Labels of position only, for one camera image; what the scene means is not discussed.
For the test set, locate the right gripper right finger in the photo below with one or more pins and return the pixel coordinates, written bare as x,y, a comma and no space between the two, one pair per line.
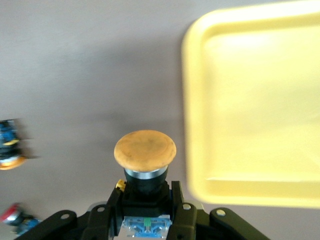
185,220

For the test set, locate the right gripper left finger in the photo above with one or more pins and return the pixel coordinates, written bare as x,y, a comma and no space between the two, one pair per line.
100,220

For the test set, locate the yellow mushroom push button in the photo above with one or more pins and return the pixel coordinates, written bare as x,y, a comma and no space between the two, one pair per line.
7,135
145,150

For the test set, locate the red mushroom push button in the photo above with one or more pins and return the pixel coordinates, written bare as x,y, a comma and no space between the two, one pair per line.
10,212

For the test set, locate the yellow plastic tray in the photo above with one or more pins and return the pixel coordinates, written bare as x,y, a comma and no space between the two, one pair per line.
250,112

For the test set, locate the brown table mat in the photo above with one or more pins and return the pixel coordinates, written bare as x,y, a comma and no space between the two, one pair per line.
75,75

